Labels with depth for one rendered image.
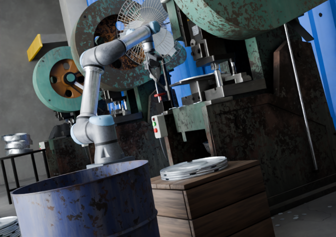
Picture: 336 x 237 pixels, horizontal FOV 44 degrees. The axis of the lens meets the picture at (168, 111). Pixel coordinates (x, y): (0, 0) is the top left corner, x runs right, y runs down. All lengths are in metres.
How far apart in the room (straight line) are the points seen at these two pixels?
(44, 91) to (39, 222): 4.06
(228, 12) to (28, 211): 1.28
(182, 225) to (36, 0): 8.08
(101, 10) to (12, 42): 5.40
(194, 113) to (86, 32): 1.61
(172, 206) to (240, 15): 0.96
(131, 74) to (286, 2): 1.78
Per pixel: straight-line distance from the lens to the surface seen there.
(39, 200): 1.16
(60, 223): 1.15
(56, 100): 5.19
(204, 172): 1.64
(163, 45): 3.20
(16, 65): 8.86
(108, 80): 3.56
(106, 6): 3.73
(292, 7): 2.28
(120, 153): 2.04
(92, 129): 2.06
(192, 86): 2.37
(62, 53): 5.33
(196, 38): 2.45
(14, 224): 2.31
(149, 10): 3.17
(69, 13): 7.58
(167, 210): 1.65
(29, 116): 8.73
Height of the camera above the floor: 0.60
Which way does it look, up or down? 1 degrees up
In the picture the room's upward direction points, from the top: 12 degrees counter-clockwise
